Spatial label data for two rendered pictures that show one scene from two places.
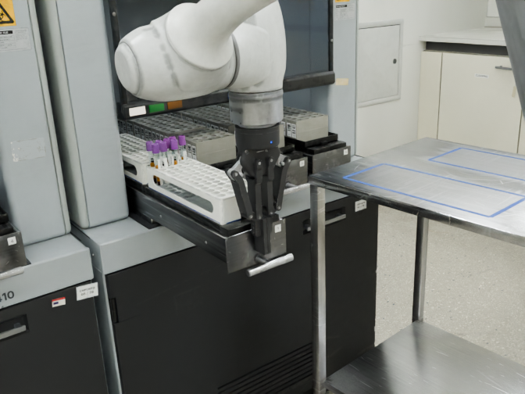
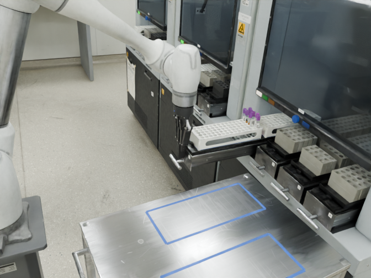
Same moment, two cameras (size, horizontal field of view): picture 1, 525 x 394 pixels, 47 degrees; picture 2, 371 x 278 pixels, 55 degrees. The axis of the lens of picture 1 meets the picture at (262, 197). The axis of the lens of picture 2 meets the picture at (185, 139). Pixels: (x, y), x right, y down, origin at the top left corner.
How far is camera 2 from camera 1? 172 cm
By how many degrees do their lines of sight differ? 89
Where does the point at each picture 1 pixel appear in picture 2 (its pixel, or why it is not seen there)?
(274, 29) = (173, 64)
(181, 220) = not seen: hidden behind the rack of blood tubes
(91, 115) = (252, 84)
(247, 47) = (165, 65)
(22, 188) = (230, 96)
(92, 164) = (247, 104)
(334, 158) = (321, 209)
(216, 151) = (284, 142)
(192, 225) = not seen: hidden behind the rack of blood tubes
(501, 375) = not seen: outside the picture
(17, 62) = (240, 49)
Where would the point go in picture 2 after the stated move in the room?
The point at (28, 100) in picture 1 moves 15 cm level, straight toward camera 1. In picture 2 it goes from (239, 65) to (207, 65)
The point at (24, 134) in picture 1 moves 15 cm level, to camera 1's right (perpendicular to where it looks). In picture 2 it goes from (236, 77) to (232, 88)
